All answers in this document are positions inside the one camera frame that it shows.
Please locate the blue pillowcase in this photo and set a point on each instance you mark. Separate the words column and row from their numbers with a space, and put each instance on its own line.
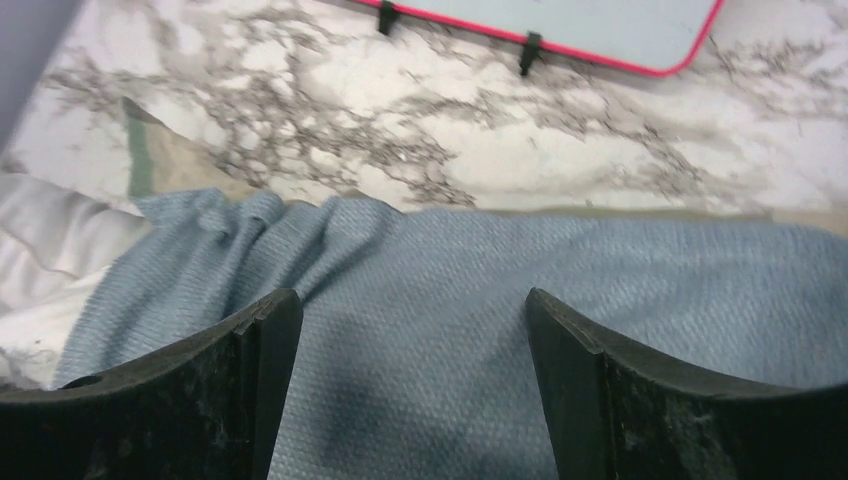
column 413, row 361

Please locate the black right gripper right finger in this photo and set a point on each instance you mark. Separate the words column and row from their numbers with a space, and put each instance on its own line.
column 616, row 408

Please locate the red framed whiteboard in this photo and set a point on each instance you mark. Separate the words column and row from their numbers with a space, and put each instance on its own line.
column 656, row 38

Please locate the white pillow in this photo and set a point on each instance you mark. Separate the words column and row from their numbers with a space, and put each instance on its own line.
column 56, row 246

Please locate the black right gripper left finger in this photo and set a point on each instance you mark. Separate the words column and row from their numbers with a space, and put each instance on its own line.
column 206, row 407

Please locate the patchwork green beige pillowcase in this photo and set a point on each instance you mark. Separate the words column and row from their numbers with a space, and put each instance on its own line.
column 163, row 161

